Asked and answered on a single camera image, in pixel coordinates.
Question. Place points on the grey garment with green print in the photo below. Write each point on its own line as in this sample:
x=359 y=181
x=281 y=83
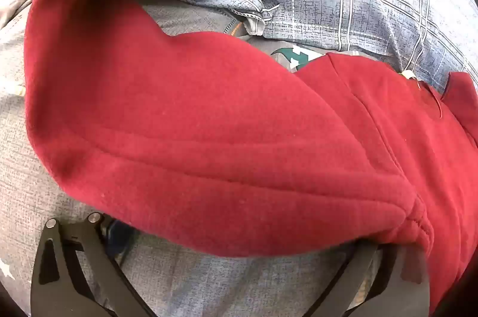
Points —
x=295 y=57

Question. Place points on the red sweatshirt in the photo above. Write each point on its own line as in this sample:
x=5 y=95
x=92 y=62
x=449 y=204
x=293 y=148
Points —
x=205 y=134

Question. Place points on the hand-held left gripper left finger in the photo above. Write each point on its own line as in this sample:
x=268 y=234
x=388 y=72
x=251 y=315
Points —
x=101 y=253

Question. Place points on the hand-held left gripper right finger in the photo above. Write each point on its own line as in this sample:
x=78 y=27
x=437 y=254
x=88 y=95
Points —
x=354 y=272

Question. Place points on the grey sweatshirt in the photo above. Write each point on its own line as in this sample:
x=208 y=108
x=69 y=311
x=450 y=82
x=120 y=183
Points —
x=37 y=160

